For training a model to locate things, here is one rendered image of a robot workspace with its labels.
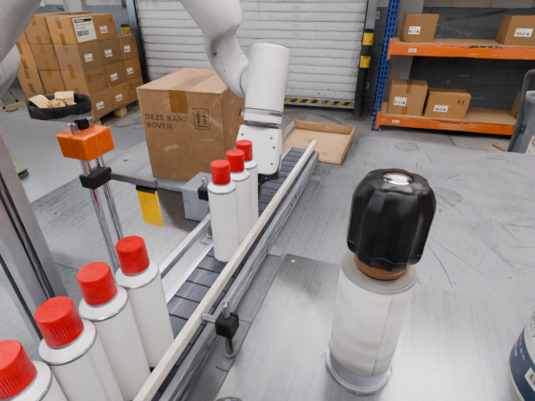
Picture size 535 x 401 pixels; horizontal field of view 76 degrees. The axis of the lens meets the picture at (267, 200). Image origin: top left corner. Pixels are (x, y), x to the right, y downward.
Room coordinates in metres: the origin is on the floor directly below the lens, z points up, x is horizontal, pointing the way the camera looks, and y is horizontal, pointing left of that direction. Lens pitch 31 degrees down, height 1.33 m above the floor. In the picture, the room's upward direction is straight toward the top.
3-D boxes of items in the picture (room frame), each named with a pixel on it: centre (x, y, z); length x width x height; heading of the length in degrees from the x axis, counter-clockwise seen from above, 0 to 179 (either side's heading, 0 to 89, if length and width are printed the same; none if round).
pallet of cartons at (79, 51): (4.35, 2.20, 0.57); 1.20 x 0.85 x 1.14; 168
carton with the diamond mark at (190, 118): (1.06, 0.20, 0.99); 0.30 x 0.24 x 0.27; 167
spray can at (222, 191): (0.54, 0.08, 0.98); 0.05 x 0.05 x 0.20
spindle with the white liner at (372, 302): (0.30, -0.13, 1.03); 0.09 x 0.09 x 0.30
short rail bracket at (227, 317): (0.35, 0.06, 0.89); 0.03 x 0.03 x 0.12; 70
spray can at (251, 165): (0.64, 0.05, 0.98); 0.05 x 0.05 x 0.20
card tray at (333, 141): (1.26, -0.18, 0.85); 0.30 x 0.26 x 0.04; 160
